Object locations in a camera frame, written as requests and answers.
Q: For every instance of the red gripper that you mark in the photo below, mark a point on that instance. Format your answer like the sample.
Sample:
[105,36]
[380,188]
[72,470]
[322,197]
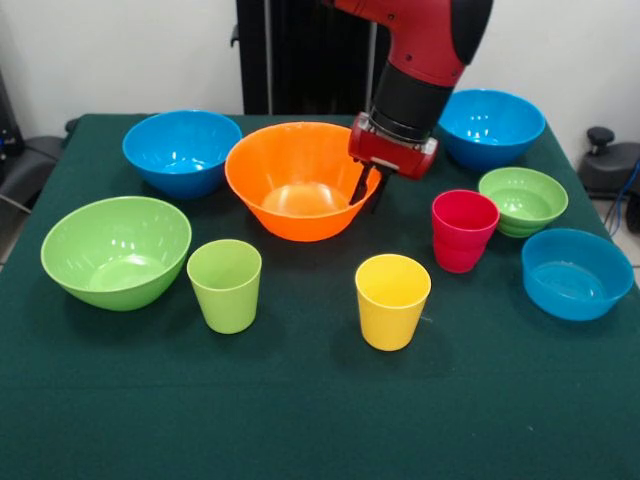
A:
[390,155]

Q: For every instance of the large orange bowl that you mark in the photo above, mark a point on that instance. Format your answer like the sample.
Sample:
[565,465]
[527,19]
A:
[295,220]

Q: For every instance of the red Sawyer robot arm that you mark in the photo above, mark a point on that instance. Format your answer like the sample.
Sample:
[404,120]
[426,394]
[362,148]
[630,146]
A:
[425,50]

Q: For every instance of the red cup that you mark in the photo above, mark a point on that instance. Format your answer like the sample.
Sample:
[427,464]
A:
[460,245]

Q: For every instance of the yellow cup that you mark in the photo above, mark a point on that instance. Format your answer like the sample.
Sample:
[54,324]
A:
[390,320]

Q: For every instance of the large blue bowl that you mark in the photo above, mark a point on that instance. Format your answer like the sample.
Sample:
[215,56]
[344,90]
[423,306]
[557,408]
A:
[180,160]
[500,135]

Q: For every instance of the small green bowl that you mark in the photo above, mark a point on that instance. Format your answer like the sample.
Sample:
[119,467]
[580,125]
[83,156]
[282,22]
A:
[525,200]

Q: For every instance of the green cup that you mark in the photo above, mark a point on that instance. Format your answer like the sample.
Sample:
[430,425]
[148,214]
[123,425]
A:
[225,305]

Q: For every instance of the dark green table cloth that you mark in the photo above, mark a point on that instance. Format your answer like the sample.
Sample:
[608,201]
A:
[300,400]

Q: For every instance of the small blue bowl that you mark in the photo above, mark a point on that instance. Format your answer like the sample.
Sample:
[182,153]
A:
[575,285]

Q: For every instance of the black knobbed equipment base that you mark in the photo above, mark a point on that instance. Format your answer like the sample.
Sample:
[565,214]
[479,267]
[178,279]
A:
[610,165]

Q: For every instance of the large green bowl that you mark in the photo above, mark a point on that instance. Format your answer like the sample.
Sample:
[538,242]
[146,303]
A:
[115,260]

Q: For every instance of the black chair base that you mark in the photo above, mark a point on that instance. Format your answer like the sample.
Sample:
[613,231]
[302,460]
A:
[30,165]

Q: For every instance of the black equipment case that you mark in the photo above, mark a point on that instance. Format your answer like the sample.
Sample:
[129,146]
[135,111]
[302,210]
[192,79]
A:
[9,120]

